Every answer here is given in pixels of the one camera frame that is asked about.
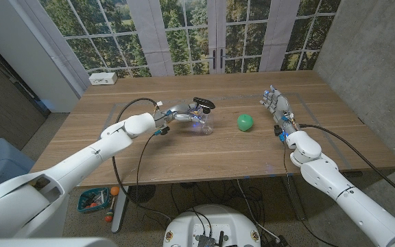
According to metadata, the black floor fan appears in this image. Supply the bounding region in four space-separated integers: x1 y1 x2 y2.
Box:
128 184 156 204

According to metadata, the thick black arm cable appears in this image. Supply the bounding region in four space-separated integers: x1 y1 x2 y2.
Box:
298 123 395 207
111 97 173 222

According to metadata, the printed window backdrop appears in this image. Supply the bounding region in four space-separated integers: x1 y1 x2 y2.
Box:
8 0 342 79

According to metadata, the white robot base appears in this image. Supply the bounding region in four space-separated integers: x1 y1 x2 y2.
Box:
163 204 262 247

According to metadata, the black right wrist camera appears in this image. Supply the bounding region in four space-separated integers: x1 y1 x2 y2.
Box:
274 124 287 143

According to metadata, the grey table leg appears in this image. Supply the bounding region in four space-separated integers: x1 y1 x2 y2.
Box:
281 176 308 221

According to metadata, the colourful toy maraca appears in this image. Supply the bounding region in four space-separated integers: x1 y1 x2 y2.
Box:
104 195 116 223

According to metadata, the white power strip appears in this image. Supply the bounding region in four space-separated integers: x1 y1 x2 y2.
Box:
88 71 119 86

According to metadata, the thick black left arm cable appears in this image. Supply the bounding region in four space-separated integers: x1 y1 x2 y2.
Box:
111 97 173 222

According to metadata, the black spray bottle top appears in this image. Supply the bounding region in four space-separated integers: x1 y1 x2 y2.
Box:
193 97 216 110

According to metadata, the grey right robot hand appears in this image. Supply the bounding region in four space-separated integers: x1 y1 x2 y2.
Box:
259 85 294 124

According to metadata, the thin black left camera cable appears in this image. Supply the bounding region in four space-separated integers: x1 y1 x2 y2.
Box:
135 132 157 207

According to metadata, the teal toy basket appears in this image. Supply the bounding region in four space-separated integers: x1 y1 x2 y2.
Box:
77 187 111 214

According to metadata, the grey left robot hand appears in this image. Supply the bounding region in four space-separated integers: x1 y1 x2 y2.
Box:
155 102 214 127

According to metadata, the white floor cable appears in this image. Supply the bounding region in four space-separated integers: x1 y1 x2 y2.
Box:
237 180 283 243

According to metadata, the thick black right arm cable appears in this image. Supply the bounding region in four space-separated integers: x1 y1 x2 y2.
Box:
298 123 395 207

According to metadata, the clear plastic spray bottle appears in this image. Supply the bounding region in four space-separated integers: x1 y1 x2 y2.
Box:
192 106 215 135

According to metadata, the blue storage box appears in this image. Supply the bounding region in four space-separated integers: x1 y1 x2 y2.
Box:
0 138 36 196

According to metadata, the green toy apple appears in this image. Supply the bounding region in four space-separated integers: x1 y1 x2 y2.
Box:
237 114 254 132

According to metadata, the black floor cable tangle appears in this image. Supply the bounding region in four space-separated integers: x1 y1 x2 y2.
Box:
169 178 263 220

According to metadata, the white table leg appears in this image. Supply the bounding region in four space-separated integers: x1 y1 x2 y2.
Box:
110 186 130 234

